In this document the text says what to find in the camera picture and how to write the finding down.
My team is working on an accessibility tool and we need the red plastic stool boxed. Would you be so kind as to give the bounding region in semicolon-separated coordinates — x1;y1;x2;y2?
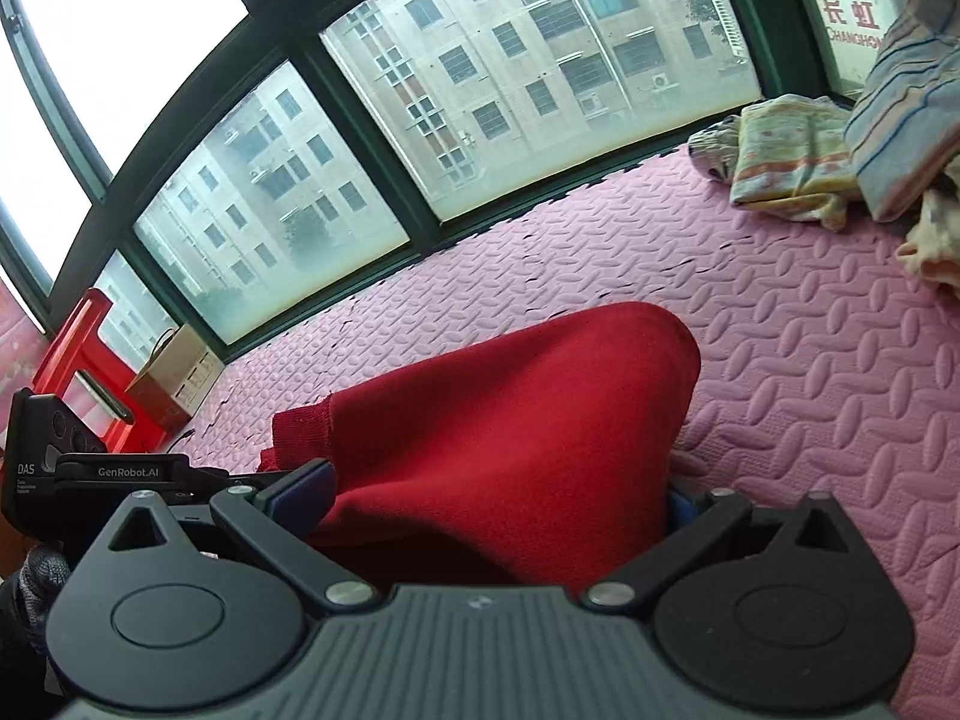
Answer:
32;288;167;454

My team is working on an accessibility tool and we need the cream white garment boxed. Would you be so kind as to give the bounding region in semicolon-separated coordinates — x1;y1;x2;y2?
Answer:
895;188;960;294

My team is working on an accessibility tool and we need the gloved left hand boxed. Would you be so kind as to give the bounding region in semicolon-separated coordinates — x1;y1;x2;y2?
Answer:
2;544;70;692

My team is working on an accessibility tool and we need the brown cardboard box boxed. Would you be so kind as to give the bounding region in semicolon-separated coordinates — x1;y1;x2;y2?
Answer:
125;325;224;433

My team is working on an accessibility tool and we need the red knit sweater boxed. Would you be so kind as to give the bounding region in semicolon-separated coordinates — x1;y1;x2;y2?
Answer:
260;302;701;592

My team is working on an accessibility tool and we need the pink foam floor mat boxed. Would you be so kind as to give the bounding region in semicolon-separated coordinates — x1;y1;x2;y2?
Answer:
184;153;958;718

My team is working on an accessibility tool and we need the grey patterned garment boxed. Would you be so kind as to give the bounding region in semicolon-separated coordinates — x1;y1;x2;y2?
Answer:
686;114;742;185

